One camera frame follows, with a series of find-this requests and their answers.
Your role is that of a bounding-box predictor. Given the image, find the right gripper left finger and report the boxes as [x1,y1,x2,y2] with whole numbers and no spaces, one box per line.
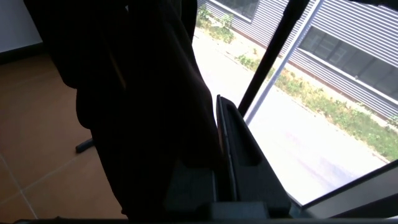
[164,169,218,218]

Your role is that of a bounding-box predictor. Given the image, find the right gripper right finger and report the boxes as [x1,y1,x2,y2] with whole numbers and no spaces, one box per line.
[216,95,292,218]

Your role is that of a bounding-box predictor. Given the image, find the black garment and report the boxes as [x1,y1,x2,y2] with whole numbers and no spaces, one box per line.
[23,0,225,220]

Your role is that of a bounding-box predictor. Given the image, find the black clothes rack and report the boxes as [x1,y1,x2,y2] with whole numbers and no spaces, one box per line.
[75,0,398,154]

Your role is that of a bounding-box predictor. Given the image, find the window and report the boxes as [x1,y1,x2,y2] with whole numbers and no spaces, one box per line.
[189,0,398,218]

